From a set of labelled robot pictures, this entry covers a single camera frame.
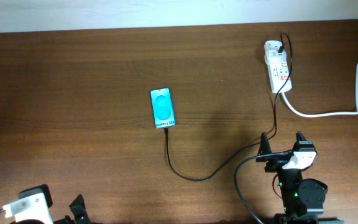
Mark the white USB charger adapter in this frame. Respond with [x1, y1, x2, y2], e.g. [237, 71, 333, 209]
[264, 40, 287, 65]

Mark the thick white power cord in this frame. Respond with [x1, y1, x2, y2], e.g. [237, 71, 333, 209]
[280, 55, 358, 118]

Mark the white power strip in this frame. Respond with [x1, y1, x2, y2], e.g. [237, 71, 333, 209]
[264, 40, 293, 93]

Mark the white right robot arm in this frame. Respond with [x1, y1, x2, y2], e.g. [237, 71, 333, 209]
[256, 132, 344, 224]

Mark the blue screen smartphone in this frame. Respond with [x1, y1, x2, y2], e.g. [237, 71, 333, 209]
[150, 88, 175, 129]

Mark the thin black charging cable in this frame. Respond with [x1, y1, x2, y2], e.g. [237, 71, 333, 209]
[163, 32, 294, 182]

